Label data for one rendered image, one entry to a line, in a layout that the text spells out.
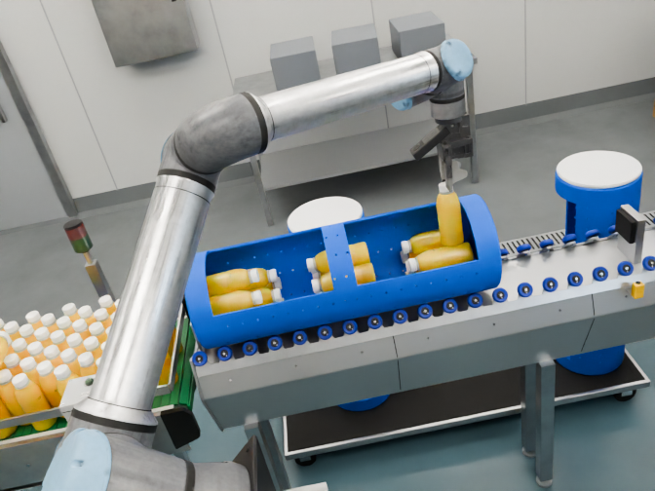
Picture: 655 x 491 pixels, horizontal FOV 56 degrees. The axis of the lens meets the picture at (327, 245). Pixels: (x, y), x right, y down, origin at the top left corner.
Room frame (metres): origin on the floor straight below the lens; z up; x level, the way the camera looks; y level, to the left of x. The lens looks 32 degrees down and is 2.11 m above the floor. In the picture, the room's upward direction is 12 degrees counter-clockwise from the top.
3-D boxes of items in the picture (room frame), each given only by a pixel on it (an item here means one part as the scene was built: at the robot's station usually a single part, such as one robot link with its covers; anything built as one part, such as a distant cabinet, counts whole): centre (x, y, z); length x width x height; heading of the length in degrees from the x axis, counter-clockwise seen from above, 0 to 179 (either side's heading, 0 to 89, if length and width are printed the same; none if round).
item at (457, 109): (1.50, -0.38, 1.52); 0.10 x 0.09 x 0.05; 0
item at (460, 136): (1.50, -0.39, 1.44); 0.09 x 0.08 x 0.12; 90
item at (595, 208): (1.88, -1.00, 0.59); 0.28 x 0.28 x 0.88
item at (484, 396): (1.93, -0.41, 0.08); 1.50 x 0.52 x 0.15; 89
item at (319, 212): (1.96, -0.01, 1.03); 0.28 x 0.28 x 0.01
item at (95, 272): (1.86, 0.81, 0.55); 0.04 x 0.04 x 1.10; 0
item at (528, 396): (1.56, -0.62, 0.31); 0.06 x 0.06 x 0.63; 0
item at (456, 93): (1.50, -0.38, 1.61); 0.10 x 0.09 x 0.12; 122
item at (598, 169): (1.88, -1.00, 1.03); 0.28 x 0.28 x 0.01
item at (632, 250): (1.49, -0.90, 1.00); 0.10 x 0.04 x 0.15; 0
